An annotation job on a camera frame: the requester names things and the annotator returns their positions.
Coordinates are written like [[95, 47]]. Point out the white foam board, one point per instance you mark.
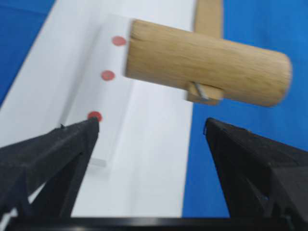
[[62, 61]]

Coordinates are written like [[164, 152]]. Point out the wooden mallet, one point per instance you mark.
[[204, 64]]

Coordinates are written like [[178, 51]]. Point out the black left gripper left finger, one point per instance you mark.
[[41, 177]]

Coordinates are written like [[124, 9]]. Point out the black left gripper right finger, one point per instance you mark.
[[259, 176]]

